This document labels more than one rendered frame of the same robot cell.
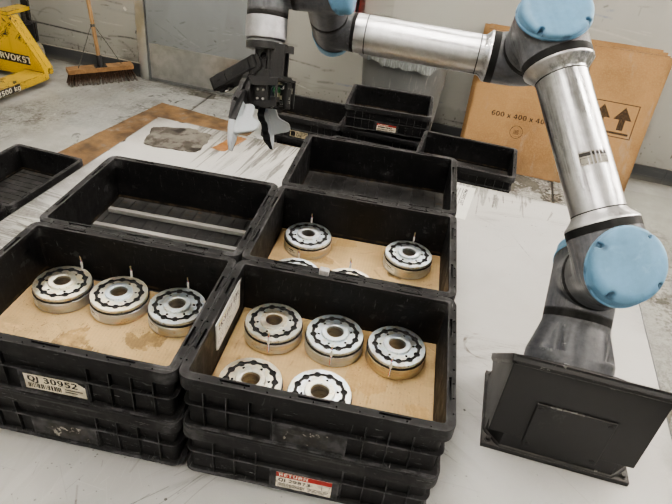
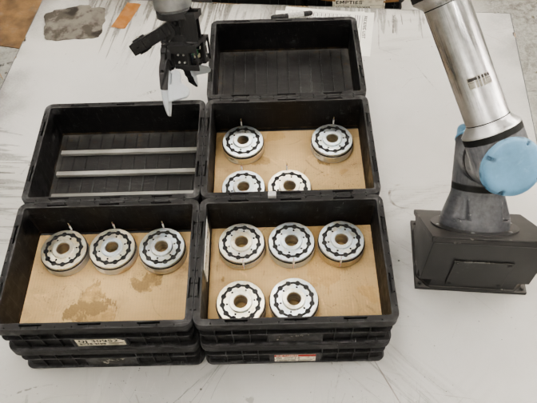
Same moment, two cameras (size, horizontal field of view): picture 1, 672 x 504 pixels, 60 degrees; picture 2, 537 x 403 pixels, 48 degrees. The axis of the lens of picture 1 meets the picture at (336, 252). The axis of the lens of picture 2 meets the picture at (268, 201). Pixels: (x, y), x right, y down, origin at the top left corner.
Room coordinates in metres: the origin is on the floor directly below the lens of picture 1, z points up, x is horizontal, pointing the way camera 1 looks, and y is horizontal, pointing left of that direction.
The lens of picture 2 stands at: (0.08, 0.08, 2.02)
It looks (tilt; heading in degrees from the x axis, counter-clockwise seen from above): 55 degrees down; 356
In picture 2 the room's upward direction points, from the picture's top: 3 degrees counter-clockwise
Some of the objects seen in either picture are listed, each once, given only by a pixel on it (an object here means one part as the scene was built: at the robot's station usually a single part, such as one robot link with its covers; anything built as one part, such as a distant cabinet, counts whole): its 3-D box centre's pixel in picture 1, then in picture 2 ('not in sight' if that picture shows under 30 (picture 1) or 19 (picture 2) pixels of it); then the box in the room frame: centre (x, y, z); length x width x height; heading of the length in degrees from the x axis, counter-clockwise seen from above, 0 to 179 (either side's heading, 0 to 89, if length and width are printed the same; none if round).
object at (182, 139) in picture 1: (176, 136); (73, 21); (1.81, 0.58, 0.71); 0.22 x 0.19 x 0.01; 78
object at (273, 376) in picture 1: (250, 381); (240, 302); (0.64, 0.11, 0.86); 0.10 x 0.10 x 0.01
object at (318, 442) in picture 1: (327, 361); (292, 269); (0.70, -0.01, 0.87); 0.40 x 0.30 x 0.11; 84
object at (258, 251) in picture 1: (354, 259); (288, 160); (0.99, -0.04, 0.87); 0.40 x 0.30 x 0.11; 84
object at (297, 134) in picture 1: (306, 139); not in sight; (2.79, 0.22, 0.31); 0.40 x 0.30 x 0.34; 78
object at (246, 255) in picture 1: (357, 239); (288, 146); (0.99, -0.04, 0.92); 0.40 x 0.30 x 0.02; 84
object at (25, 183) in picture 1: (22, 212); not in sight; (1.82, 1.19, 0.31); 0.40 x 0.30 x 0.34; 168
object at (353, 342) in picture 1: (334, 334); (291, 241); (0.77, -0.02, 0.86); 0.10 x 0.10 x 0.01
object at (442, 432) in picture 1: (330, 338); (292, 258); (0.70, -0.01, 0.92); 0.40 x 0.30 x 0.02; 84
